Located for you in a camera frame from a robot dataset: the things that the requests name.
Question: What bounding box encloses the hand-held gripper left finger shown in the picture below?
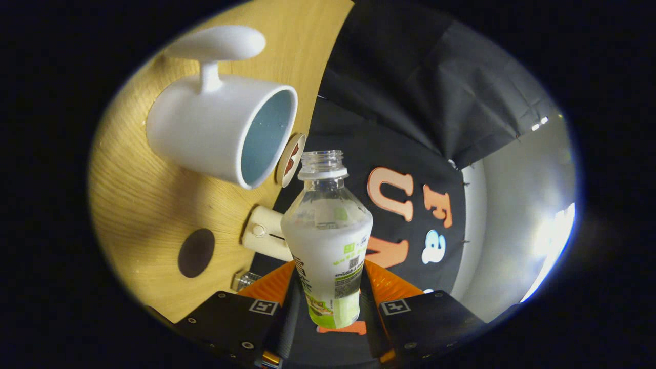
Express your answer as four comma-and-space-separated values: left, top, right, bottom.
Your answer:
174, 260, 298, 368

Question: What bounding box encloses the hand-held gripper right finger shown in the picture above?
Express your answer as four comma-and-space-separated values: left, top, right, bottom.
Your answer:
361, 259, 486, 367

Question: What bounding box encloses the clear juice bottle green label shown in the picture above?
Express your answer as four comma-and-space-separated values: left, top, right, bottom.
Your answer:
280, 150, 374, 330

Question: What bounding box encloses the dark round coaster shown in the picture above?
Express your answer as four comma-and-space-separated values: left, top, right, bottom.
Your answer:
178, 228, 216, 279

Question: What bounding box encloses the white cup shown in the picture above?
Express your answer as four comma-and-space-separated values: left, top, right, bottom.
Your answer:
146, 25, 298, 190

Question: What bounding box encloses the metal mesh holder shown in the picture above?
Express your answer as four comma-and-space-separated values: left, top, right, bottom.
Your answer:
233, 271, 263, 292

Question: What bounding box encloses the cream toaster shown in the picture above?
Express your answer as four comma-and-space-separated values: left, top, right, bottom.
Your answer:
241, 205, 293, 262

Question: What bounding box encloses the small white plate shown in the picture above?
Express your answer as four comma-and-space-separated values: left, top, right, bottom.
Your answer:
276, 133, 307, 188

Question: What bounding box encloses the wooden table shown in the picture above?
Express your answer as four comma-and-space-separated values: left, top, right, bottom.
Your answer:
88, 0, 354, 324

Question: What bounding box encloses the large ceiling light panel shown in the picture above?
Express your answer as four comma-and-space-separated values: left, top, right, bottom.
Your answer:
520, 202, 576, 303

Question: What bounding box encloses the black backdrop cloth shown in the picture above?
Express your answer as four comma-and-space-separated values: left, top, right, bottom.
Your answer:
251, 0, 562, 334

